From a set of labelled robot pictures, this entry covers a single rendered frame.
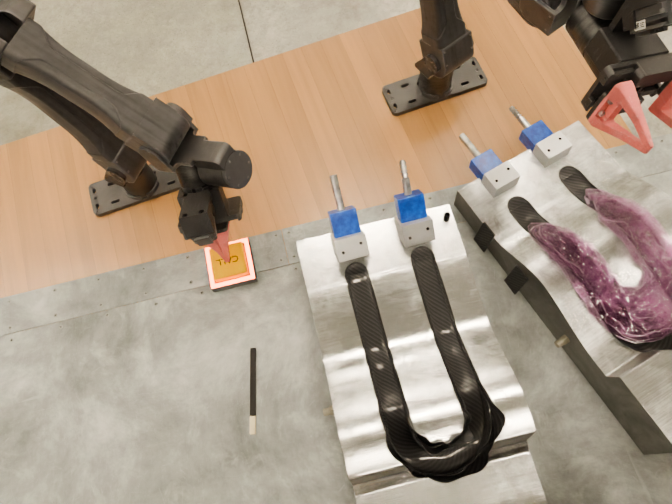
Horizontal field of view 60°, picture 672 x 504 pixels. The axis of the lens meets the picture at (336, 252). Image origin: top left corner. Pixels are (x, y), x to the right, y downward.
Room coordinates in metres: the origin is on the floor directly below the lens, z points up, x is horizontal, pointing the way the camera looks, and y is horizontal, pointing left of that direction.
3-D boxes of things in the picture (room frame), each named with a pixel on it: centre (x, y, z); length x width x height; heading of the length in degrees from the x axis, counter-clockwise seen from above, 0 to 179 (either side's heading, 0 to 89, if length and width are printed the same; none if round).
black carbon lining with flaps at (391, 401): (0.15, -0.09, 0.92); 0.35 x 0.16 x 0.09; 3
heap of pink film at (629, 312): (0.24, -0.43, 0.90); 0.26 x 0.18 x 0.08; 20
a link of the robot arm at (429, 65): (0.68, -0.26, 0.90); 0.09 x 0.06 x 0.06; 117
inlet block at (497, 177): (0.47, -0.28, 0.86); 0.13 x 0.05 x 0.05; 20
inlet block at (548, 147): (0.51, -0.38, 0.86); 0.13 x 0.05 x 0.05; 20
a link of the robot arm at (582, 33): (0.46, -0.37, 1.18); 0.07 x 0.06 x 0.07; 8
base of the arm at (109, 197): (0.59, 0.34, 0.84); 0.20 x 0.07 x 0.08; 99
